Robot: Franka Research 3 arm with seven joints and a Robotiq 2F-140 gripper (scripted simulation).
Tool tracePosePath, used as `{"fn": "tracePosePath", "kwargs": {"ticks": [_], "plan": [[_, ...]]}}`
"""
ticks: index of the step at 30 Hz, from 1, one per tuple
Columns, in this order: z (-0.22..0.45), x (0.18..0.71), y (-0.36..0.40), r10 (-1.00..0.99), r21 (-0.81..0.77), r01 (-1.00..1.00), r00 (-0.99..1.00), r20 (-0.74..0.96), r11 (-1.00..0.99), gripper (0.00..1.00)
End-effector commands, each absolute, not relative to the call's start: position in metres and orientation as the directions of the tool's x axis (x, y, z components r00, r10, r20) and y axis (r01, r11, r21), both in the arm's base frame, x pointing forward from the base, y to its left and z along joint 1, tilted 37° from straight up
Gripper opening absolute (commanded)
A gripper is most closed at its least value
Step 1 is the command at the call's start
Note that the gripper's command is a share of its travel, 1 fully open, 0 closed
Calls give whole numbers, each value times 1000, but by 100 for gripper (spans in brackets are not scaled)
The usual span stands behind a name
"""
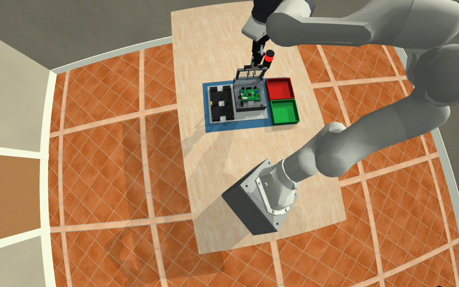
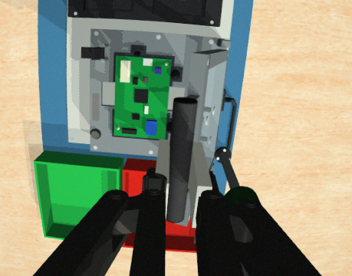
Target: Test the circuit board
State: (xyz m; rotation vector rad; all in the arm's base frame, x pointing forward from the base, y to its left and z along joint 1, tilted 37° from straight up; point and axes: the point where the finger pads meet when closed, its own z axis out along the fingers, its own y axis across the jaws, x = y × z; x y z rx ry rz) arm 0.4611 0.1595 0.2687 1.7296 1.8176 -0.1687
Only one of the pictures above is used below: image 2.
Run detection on green open-top bin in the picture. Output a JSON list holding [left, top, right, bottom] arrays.
[[34, 150, 123, 240]]

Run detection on green circuit board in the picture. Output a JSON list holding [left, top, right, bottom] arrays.
[[114, 56, 171, 140]]

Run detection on red open bin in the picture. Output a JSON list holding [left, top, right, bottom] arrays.
[[123, 158, 196, 253]]

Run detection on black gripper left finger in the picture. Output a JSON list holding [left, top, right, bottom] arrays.
[[33, 139, 170, 276]]

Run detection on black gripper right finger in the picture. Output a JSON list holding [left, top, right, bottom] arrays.
[[189, 142, 322, 276]]

